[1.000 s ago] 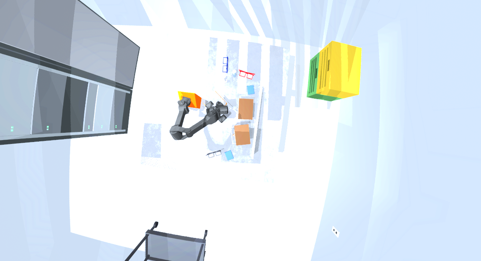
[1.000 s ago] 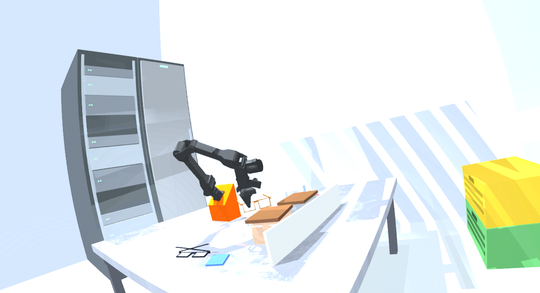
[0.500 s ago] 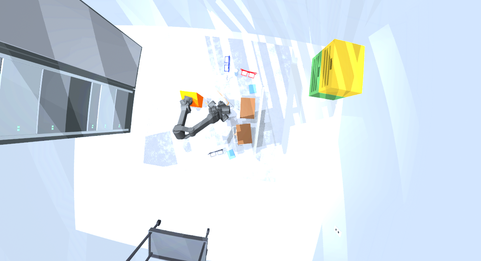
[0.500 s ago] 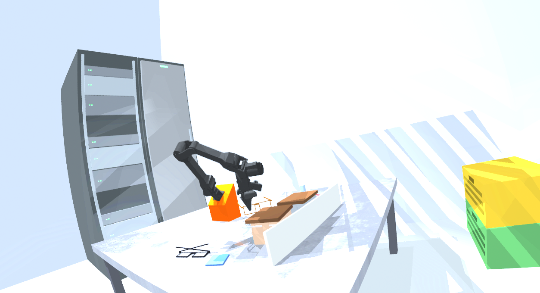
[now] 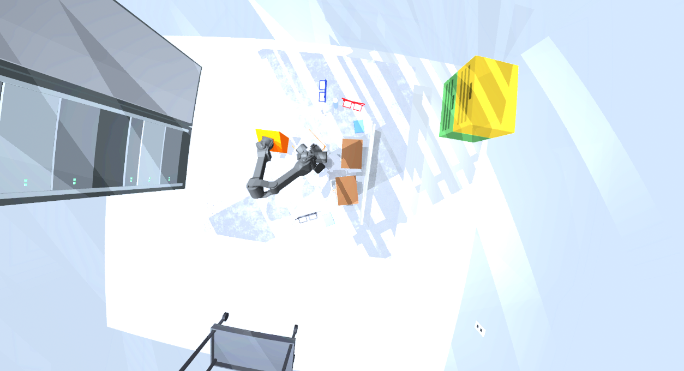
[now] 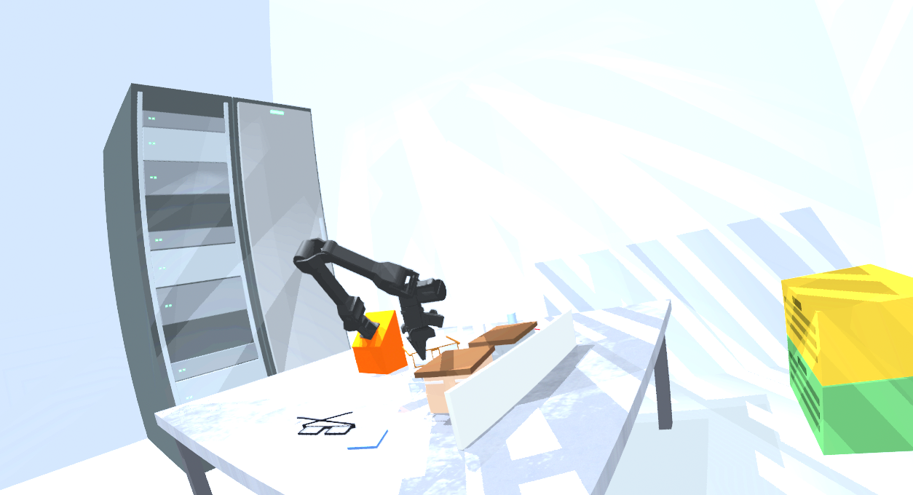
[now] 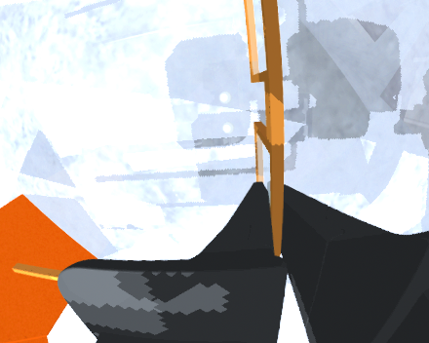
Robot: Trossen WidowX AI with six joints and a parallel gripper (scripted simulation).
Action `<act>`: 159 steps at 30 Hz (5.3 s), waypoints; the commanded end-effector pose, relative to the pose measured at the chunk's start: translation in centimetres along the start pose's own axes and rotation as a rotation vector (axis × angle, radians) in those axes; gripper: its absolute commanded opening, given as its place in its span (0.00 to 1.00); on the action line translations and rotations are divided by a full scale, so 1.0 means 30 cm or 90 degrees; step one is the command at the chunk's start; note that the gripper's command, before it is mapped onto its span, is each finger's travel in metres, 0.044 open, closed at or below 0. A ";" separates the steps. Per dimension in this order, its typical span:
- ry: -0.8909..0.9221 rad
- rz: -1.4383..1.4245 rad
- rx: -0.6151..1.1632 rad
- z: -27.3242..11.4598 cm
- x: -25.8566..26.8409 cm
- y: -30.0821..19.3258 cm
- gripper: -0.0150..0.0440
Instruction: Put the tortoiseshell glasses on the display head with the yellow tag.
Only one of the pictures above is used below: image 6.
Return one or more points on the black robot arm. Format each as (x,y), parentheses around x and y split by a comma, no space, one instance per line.
(389,277)

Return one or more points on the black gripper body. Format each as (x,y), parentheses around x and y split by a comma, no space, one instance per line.
(412,317)

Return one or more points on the black thin-framed glasses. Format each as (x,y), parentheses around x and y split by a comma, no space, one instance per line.
(332,430)

